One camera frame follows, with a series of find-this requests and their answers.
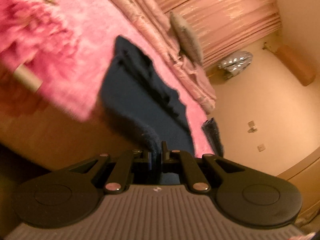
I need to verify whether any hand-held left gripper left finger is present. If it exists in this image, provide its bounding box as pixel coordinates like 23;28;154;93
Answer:
67;149;153;195

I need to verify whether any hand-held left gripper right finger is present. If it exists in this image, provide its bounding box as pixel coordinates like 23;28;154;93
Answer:
161;141;251;193

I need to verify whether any navy ribbed turtleneck sweater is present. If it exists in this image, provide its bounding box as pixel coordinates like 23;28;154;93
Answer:
201;117;224;157

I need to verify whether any navy knit garment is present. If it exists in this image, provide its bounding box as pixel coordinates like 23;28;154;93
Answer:
99;35;196;185

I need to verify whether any crumpled silver foil item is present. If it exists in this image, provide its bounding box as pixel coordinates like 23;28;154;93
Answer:
217;50;254;81

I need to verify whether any grey pillow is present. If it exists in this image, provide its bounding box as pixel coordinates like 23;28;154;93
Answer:
170;11;204;66

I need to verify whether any grey and pink quilt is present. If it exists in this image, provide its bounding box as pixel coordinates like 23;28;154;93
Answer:
89;0;217;115

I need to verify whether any wooden door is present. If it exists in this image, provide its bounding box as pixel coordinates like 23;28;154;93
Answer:
275;145;320;228

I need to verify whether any pink floral blanket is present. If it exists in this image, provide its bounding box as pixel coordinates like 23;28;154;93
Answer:
0;0;216;156

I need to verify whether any pink curtain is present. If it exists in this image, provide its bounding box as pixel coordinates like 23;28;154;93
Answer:
140;0;283;68

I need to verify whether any tan rectangular box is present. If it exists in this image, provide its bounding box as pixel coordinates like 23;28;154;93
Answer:
273;44;316;87

